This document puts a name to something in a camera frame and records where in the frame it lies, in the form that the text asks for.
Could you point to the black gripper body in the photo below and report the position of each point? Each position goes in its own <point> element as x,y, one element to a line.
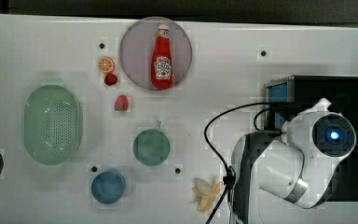
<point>279,113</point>

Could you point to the silver black toaster oven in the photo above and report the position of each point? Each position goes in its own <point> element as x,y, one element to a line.
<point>342,93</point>

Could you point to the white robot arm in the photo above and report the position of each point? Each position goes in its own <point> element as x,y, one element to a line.
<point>297,163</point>

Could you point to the peeled banana toy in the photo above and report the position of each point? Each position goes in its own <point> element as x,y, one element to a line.
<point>206,193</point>

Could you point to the red ketchup bottle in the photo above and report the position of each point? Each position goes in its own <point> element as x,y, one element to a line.
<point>161,65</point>

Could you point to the grey round plate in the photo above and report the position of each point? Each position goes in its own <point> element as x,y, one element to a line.
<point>137,46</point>

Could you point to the red strawberry toy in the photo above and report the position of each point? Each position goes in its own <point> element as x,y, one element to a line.
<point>122,103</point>

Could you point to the small red fruit toy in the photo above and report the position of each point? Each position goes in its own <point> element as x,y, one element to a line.
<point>110,79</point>

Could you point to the orange slice toy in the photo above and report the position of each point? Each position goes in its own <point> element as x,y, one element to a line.
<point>106,65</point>

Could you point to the blue round bowl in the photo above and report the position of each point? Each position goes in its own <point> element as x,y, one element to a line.
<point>108,187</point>

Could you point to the green oval colander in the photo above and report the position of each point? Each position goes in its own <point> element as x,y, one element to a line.
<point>51,124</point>

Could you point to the green cup with handle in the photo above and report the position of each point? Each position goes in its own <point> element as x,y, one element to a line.
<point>151,147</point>

